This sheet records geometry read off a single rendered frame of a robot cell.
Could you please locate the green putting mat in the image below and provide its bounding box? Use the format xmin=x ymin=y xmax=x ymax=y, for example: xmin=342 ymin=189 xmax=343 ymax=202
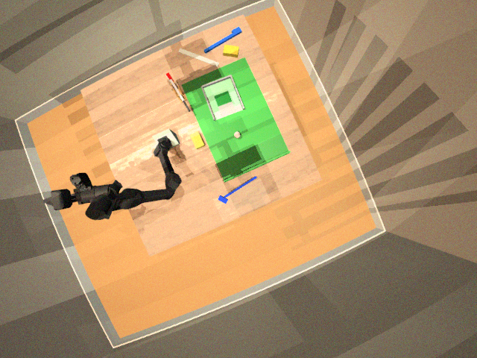
xmin=181 ymin=57 xmax=288 ymax=180

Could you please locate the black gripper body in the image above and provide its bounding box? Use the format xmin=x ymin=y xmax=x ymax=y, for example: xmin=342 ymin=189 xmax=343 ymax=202
xmin=51 ymin=186 xmax=96 ymax=210

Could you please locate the white flat bar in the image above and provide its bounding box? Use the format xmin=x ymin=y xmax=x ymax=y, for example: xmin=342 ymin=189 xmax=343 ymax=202
xmin=178 ymin=48 xmax=219 ymax=66

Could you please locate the yellow rectangular block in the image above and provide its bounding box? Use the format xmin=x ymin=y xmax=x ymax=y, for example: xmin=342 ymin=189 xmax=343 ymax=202
xmin=223 ymin=45 xmax=239 ymax=57
xmin=190 ymin=132 xmax=205 ymax=149

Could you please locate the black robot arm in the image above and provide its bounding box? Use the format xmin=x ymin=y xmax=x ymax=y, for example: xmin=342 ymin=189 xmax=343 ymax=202
xmin=69 ymin=136 xmax=182 ymax=221

